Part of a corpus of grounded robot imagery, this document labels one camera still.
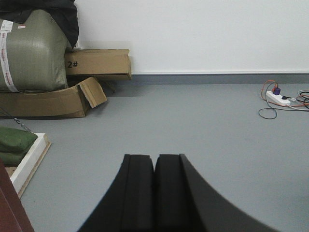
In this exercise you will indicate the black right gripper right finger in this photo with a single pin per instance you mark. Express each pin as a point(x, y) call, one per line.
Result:
point(186, 202)

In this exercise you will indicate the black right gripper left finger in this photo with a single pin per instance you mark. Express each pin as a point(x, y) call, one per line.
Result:
point(128, 204)

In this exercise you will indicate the brown wooden door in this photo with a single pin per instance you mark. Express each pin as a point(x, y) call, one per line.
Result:
point(13, 217)

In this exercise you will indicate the open flat cardboard box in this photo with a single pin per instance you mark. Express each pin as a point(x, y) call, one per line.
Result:
point(73, 102)

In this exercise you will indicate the lower green sandbag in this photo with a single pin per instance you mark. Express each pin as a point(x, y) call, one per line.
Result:
point(12, 158)

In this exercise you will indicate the green sandbag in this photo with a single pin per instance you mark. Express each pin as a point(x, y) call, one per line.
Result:
point(15, 140)
point(12, 158)

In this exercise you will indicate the upper green sandbag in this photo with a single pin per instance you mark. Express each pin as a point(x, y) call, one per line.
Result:
point(15, 140)

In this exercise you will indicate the white power strip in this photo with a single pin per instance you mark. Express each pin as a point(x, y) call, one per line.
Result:
point(277, 99)

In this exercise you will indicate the cardboard box marked 2# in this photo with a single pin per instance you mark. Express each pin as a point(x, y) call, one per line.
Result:
point(105, 64)

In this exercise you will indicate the grey-green woven sack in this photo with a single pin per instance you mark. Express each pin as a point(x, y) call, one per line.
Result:
point(32, 55)

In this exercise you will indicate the black garment on sack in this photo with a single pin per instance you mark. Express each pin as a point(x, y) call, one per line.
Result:
point(64, 12)

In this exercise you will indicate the white rail far edge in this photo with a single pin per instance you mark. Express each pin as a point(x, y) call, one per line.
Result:
point(29, 159)

